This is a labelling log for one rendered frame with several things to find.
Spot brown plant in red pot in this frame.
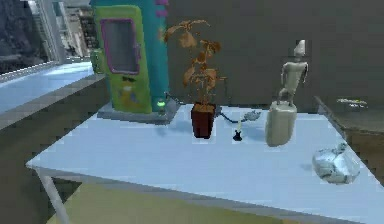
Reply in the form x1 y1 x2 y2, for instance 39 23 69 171
163 19 228 140

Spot small grey crumpled object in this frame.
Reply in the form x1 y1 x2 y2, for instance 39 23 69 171
243 110 262 122

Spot pale blue table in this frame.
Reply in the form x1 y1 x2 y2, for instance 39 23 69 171
25 103 384 224

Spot green and teal arcade machine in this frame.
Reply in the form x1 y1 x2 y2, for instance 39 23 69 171
89 0 181 126

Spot beige figure statue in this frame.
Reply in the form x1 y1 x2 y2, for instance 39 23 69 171
265 39 310 148

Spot small white and yellow object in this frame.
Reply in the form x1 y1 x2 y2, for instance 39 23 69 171
335 97 369 109

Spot dark side table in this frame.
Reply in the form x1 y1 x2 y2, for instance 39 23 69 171
313 95 384 184

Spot large window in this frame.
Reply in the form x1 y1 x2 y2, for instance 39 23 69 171
0 0 101 76

